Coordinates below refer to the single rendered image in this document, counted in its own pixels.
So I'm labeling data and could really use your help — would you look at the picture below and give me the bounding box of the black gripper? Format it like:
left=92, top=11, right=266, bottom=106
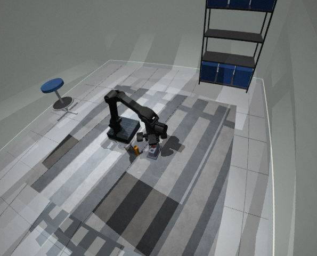
left=136, top=130, right=167, bottom=142

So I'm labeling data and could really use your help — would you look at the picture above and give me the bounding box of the brown cylinder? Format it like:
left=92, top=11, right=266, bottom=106
left=133, top=146, right=140, bottom=156

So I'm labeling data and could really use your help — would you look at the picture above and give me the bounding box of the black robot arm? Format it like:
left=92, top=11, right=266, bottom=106
left=104, top=90, right=168, bottom=146

